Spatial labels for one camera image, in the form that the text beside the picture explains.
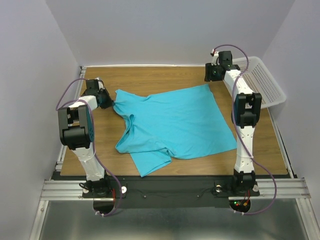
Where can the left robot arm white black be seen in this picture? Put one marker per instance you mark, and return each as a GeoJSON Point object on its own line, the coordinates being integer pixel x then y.
{"type": "Point", "coordinates": [76, 131]}

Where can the white plastic basket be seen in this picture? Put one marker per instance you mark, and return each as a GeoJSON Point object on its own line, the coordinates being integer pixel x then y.
{"type": "Point", "coordinates": [260, 80]}

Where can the front aluminium frame rail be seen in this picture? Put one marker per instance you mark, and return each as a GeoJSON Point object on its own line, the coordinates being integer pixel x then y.
{"type": "Point", "coordinates": [287, 188]}

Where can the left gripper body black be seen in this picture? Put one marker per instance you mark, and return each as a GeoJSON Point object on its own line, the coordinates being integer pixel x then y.
{"type": "Point", "coordinates": [106, 98]}

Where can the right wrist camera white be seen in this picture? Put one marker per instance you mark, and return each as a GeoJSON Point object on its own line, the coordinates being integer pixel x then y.
{"type": "Point", "coordinates": [215, 57]}

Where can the aluminium frame rail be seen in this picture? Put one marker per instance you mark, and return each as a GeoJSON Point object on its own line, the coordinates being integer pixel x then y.
{"type": "Point", "coordinates": [287, 188]}
{"type": "Point", "coordinates": [65, 120]}
{"type": "Point", "coordinates": [282, 147]}

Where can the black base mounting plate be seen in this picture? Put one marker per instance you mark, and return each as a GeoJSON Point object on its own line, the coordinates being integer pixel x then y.
{"type": "Point", "coordinates": [132, 192]}

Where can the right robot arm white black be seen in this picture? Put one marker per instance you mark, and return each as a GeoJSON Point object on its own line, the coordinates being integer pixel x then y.
{"type": "Point", "coordinates": [245, 114]}

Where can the left aluminium frame rail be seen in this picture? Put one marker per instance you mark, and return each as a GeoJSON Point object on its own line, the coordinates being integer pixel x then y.
{"type": "Point", "coordinates": [65, 120]}

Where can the right aluminium frame rail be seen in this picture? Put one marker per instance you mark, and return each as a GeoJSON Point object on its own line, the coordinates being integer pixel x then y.
{"type": "Point", "coordinates": [282, 147]}

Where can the turquoise t shirt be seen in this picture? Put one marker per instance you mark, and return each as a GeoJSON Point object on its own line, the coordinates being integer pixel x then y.
{"type": "Point", "coordinates": [183, 124]}

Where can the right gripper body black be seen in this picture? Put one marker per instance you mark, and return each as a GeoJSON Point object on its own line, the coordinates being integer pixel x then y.
{"type": "Point", "coordinates": [208, 72]}

